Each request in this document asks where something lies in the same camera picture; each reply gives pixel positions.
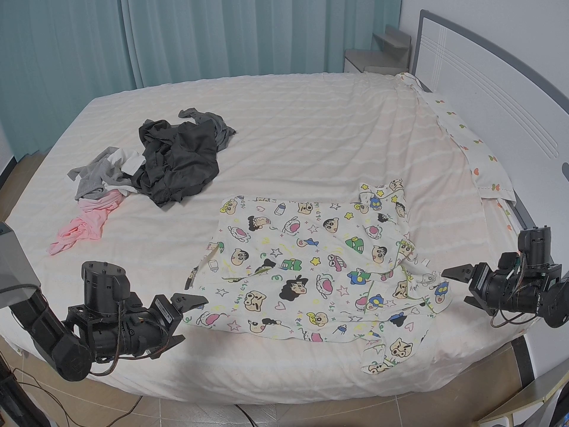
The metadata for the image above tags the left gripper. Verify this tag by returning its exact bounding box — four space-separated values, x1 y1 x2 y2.
122 293 209 356

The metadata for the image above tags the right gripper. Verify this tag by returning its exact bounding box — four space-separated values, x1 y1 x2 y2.
441 263 522 316

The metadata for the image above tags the white printed pyjama top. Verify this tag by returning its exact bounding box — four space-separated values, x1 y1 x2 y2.
184 178 454 376

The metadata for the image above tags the white wooden cabinet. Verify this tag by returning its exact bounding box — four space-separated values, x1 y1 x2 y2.
478 359 569 427

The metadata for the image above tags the pink garment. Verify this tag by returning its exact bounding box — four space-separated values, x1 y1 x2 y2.
48 189 125 257

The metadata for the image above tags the white printed pillow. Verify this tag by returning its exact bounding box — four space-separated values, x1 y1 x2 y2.
395 71 516 203

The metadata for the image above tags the black shirt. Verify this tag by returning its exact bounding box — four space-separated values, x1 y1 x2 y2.
132 119 220 208

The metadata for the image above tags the grey and white garment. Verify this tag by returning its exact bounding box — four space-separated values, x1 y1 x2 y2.
67 146 147 201

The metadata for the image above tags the dark grey garment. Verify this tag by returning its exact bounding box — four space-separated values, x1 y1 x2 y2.
178 109 238 152

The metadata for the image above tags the bed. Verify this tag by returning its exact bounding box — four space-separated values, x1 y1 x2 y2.
0 9 569 406

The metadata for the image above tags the grey bedside table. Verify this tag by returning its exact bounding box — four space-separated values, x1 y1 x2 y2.
344 25 412 74

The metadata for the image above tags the blue-green curtain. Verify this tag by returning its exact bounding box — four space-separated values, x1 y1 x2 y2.
118 0 404 91
0 0 137 160

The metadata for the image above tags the black cable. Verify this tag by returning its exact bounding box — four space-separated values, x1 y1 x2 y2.
18 381 144 427
233 402 259 427
490 307 541 328

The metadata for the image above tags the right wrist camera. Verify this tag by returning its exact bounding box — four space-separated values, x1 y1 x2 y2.
496 251 522 277

